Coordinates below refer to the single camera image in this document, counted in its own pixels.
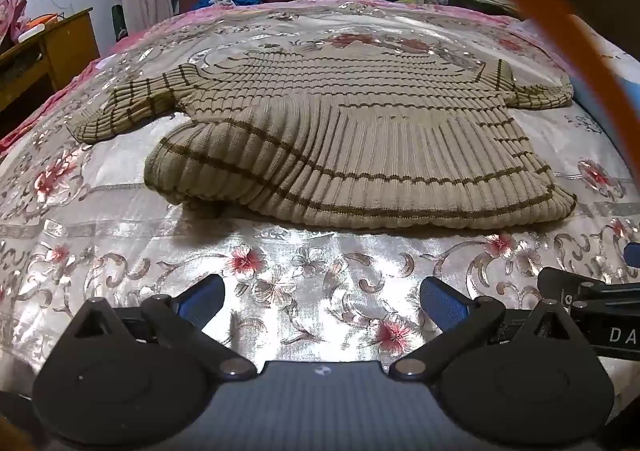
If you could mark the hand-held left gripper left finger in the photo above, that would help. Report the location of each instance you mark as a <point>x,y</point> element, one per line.
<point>202,302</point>

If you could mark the beige striped knit sweater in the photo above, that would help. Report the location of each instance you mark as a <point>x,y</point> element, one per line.
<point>350,141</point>

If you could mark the silver floral bedspread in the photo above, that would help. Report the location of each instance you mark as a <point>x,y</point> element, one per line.
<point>300,276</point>

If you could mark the pink floral cloth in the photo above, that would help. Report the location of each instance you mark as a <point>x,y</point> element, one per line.
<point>11,16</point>

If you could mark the wooden desk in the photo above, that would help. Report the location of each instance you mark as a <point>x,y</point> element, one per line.
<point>60,56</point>

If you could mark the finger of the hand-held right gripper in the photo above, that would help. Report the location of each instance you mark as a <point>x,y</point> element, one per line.
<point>634,252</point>
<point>565,283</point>

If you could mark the white pink dotted sheet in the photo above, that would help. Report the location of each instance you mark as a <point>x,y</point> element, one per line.
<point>624,62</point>

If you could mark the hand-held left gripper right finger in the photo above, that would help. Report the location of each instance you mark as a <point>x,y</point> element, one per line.
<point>442,302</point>

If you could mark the orange item on desk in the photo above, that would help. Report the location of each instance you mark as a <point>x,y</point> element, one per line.
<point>42,20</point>

